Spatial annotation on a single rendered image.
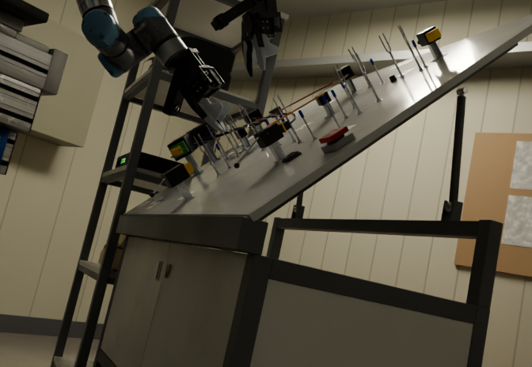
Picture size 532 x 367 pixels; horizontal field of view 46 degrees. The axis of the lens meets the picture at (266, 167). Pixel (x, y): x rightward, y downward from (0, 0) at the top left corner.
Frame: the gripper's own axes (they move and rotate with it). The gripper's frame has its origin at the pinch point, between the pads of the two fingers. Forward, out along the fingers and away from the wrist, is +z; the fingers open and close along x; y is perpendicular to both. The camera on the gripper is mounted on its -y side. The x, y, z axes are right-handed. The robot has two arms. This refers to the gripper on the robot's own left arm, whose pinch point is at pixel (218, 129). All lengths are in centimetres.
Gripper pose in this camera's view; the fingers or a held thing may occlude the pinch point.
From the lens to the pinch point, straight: 152.7
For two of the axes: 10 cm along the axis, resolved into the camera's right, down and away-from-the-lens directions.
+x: 4.1, -1.1, 9.0
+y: 7.0, -6.0, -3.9
